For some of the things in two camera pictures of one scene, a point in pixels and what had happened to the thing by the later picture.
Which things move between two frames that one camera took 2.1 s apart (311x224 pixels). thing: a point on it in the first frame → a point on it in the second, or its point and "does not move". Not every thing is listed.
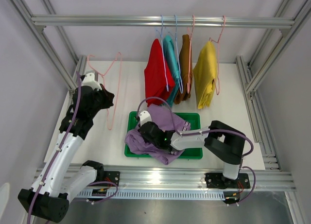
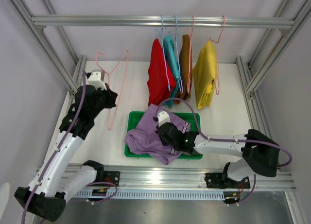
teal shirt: (170, 47) does not move
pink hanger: (103, 78) → (110, 127)
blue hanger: (179, 77) does not move
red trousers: (155, 86) does not move
